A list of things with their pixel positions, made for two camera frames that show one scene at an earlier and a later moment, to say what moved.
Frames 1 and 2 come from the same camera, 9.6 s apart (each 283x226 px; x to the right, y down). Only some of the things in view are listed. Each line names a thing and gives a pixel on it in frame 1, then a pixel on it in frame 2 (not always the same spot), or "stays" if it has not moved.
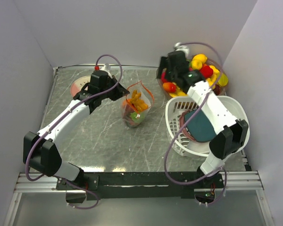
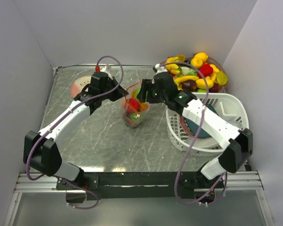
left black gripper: x=120 y=91 stays
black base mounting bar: x=145 y=185 stays
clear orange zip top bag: x=137 y=104 stays
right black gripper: x=163 y=64 to x=147 y=85
